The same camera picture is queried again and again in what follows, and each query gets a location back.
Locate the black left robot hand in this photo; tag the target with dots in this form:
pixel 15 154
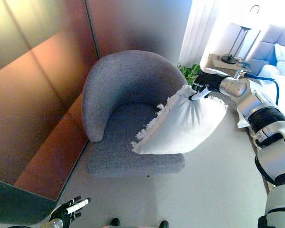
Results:
pixel 66 211

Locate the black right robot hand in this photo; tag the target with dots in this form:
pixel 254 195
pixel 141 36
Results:
pixel 205 84

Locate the white fringed throw pillow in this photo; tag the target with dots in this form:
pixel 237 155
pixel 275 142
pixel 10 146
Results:
pixel 183 126

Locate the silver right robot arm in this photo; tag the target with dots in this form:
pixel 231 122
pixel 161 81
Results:
pixel 263 133

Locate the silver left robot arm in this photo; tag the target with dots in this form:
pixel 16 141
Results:
pixel 54 223

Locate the white bed pillow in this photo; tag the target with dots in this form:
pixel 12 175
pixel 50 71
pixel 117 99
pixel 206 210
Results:
pixel 284 59

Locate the green potted plant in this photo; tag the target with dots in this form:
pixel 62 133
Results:
pixel 190 71

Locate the beige bedside table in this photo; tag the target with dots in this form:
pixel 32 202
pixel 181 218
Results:
pixel 224 64

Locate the white curtain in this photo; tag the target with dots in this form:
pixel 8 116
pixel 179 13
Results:
pixel 197 31

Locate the black table lamp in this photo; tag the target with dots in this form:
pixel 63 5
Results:
pixel 237 40

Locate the grey upholstered headboard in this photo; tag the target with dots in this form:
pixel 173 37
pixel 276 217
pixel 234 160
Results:
pixel 273 45

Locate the grey tub armchair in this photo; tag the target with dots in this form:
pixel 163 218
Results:
pixel 133 114

